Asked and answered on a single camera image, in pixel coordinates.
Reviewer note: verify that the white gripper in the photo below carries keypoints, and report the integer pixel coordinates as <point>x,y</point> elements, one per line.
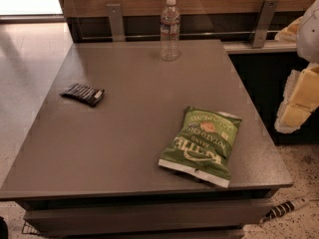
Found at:
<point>309,37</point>

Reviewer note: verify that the dark rxbar chocolate bar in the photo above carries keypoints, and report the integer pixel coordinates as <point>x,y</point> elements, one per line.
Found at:
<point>83,94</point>

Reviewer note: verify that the green kettle chips bag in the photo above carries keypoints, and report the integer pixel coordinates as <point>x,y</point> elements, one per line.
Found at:
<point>203,146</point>

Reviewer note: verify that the clear plastic water bottle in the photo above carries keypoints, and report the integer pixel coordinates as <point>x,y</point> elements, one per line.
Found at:
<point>169,31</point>

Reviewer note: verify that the grey table drawer base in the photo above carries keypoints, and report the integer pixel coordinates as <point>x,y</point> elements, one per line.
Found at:
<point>144,214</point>

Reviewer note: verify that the right metal bracket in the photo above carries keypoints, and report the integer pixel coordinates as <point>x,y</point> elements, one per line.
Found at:
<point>259,34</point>

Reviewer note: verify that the metal bracket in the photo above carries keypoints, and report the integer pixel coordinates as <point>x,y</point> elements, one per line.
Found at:
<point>116,22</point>
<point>259,34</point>

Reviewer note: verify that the left metal bracket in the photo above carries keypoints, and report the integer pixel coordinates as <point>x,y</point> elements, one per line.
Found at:
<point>116,22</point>

